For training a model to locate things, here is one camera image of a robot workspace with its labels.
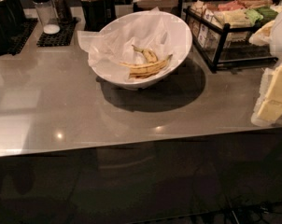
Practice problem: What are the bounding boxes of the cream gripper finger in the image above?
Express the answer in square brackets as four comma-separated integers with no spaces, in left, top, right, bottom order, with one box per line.
[257,100,282,121]
[265,66,282,104]

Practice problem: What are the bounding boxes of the long yellow banana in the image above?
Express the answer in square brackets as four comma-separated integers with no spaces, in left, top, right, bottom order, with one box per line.
[120,55,172,78]

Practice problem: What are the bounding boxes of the white bowl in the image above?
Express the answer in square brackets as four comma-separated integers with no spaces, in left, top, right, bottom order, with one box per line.
[92,14,192,90]

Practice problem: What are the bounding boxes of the assorted tea packets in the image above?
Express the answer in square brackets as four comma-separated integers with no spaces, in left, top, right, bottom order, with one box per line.
[190,0,281,28]

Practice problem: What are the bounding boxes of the white paper liner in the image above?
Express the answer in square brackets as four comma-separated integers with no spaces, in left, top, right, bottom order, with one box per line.
[78,8,174,77]

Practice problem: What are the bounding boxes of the black stir stick holder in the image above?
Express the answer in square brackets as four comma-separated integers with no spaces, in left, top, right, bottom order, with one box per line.
[81,0,116,32]

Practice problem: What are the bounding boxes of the black rubber mat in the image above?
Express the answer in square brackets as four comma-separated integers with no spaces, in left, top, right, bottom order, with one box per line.
[36,18,78,47]
[7,18,37,55]

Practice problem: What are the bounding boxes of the dark pepper shaker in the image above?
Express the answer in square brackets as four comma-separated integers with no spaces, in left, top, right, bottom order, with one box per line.
[52,0,73,24]

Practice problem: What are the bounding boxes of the glass sugar shaker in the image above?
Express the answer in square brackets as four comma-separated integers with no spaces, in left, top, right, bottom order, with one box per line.
[32,0,60,35]

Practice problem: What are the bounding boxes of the black rubber mat left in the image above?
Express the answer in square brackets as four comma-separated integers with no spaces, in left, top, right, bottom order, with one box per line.
[7,18,37,55]

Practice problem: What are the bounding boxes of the black container left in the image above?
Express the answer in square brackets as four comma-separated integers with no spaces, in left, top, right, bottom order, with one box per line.
[0,0,26,55]

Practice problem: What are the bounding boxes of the black wire condiment rack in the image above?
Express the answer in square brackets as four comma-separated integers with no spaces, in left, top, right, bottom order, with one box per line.
[183,2,274,71]

